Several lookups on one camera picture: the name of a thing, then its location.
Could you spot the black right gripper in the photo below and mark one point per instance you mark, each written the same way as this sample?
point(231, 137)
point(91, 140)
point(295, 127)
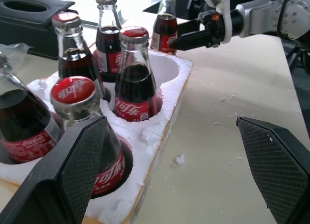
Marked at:
point(216, 30)

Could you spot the black tissue box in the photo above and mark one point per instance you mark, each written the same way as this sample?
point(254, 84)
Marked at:
point(26, 25)

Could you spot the clear plastic wrap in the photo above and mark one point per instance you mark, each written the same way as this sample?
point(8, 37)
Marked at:
point(17, 52)

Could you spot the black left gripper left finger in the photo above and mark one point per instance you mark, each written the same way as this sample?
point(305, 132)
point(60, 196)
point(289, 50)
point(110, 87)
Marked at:
point(51, 185)

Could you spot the black stand frame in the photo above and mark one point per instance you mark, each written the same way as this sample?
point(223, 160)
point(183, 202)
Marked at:
point(300, 56)

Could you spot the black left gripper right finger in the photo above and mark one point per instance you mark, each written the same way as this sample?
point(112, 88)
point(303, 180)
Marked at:
point(278, 165)

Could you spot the glass cola bottle silver cap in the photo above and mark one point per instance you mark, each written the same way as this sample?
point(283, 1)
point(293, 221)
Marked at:
point(107, 39)

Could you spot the white foam bottle crate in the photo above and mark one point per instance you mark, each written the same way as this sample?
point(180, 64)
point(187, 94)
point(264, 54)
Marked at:
point(155, 132)

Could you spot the glass cola bottle red cap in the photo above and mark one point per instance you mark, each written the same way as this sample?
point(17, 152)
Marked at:
point(72, 56)
point(72, 95)
point(135, 88)

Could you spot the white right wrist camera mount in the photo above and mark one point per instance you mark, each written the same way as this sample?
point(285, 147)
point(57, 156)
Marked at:
point(224, 5)

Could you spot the white foam crumb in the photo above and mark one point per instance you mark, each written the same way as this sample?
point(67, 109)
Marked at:
point(180, 159)

